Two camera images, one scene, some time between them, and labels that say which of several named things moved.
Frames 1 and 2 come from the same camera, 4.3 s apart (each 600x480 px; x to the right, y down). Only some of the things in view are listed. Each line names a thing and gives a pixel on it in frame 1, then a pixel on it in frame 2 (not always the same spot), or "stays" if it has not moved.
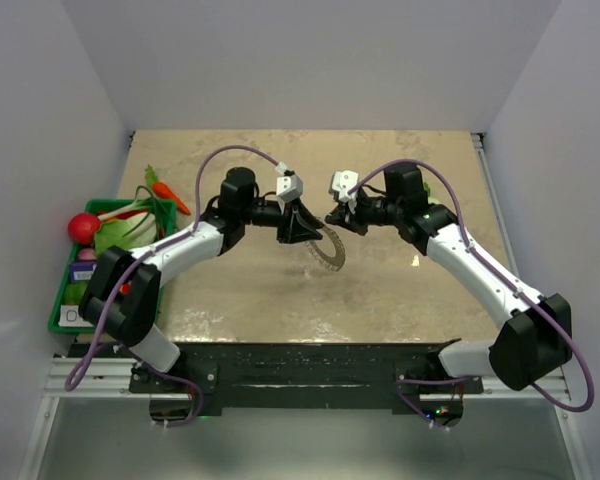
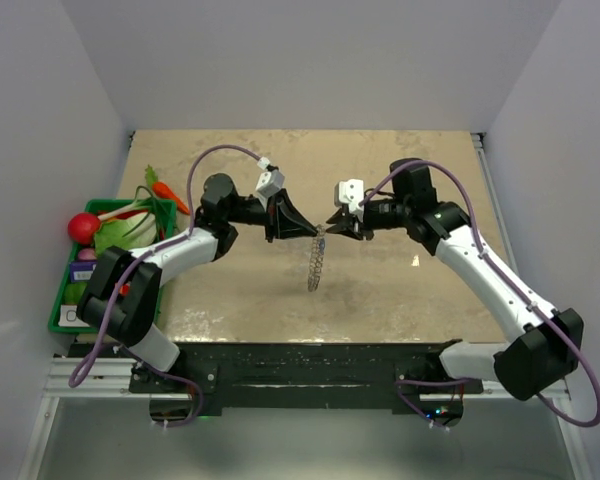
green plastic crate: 105,224 stays
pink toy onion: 86,254 stays
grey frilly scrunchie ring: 333,263 → 317,258
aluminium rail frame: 107,378 stays
